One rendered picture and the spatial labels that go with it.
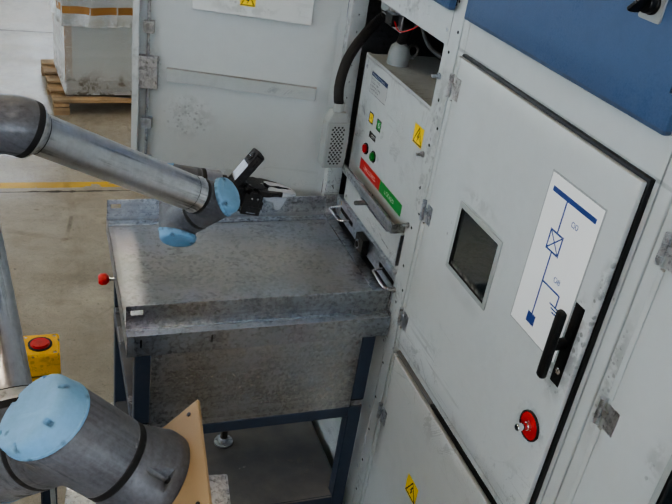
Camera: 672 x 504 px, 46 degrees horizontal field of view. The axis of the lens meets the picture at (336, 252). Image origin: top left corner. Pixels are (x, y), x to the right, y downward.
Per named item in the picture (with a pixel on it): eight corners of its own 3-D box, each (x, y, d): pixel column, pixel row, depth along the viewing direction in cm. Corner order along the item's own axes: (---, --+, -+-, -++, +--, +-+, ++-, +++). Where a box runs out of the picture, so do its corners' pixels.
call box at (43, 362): (22, 394, 169) (19, 356, 164) (22, 371, 176) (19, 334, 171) (61, 390, 172) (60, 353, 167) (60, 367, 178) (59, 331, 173)
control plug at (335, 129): (321, 168, 234) (329, 113, 226) (316, 161, 238) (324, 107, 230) (345, 168, 237) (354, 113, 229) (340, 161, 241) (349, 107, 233)
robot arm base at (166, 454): (196, 490, 132) (151, 463, 126) (116, 556, 135) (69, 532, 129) (186, 415, 147) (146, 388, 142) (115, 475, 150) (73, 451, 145)
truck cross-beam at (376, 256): (398, 303, 210) (402, 284, 207) (334, 210, 254) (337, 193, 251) (414, 301, 212) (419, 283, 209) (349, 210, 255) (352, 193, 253)
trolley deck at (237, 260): (126, 357, 186) (127, 337, 183) (106, 231, 236) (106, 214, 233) (387, 335, 210) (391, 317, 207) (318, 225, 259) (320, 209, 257)
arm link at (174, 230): (181, 226, 187) (181, 182, 192) (150, 243, 193) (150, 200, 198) (210, 238, 193) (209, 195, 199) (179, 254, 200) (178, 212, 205)
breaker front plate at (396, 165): (397, 283, 210) (433, 115, 187) (340, 202, 249) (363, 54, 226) (402, 283, 211) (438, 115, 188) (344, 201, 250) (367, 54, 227)
